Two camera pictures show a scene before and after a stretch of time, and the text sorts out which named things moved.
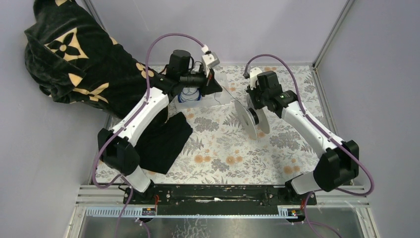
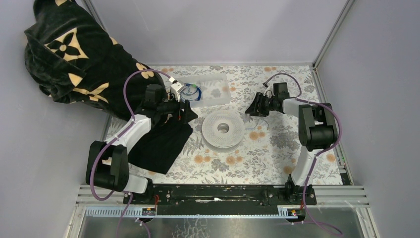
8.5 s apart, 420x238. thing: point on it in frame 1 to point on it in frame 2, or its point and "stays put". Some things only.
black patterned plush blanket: x=74 y=59 stays put
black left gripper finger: x=212 y=85 to x=189 y=114
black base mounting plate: x=218 y=199 stays put
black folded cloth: x=163 y=144 stays put
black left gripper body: x=195 y=80 to x=171 y=106
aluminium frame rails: x=106 y=202 stays put
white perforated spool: x=252 y=119 to x=223 y=131
